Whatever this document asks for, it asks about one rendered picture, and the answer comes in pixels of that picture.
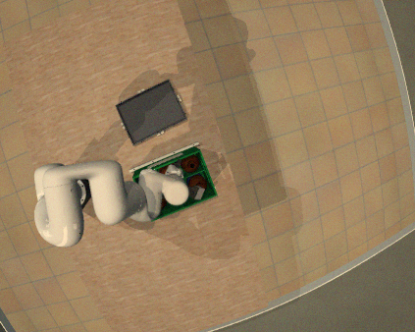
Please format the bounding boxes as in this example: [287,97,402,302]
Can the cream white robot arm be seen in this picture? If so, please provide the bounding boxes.
[34,160,205,248]

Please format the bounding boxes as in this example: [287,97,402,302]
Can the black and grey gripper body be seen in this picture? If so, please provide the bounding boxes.
[165,164,183,178]

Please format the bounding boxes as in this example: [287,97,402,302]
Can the dark green crate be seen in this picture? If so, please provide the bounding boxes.
[133,146,217,219]

